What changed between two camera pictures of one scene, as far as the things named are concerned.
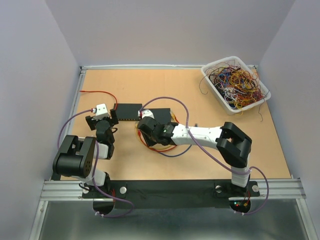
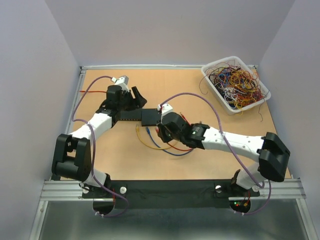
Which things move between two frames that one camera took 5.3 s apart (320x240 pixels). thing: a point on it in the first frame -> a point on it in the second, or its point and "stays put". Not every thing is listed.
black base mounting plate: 175,194 stays put
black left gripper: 90,121 -> 132,100
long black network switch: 128,111 stays put
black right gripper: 144,123 -> 161,131
